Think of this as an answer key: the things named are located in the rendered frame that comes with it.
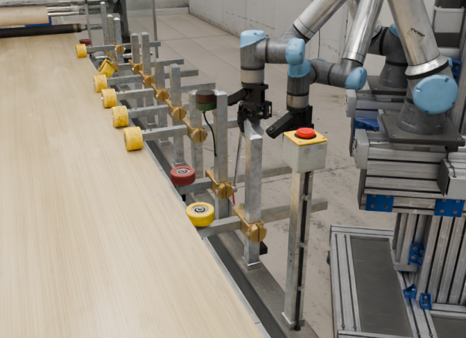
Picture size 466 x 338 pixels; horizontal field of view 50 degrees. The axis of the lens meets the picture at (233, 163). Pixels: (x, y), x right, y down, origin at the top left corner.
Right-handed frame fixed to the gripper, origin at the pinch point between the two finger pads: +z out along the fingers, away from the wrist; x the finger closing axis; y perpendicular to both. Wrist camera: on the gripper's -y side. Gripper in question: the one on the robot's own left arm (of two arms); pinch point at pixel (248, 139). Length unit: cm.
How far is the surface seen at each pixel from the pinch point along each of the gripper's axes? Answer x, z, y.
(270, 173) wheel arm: 7.9, 14.0, 2.4
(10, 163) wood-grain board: -59, 7, -55
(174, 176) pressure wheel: -24.5, 8.0, -9.0
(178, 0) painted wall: 534, 49, -747
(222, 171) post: -11.5, 7.8, -0.2
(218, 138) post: -12.7, -4.0, -0.2
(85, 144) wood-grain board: -33, 7, -52
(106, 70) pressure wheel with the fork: 18, 0, -124
